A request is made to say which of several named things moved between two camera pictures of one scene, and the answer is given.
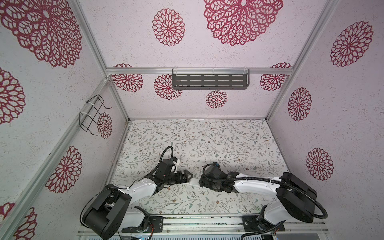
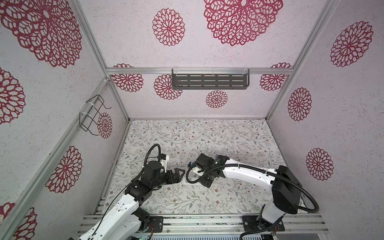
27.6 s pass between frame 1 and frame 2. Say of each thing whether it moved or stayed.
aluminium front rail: stayed
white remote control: stayed
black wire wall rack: stayed
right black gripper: moved
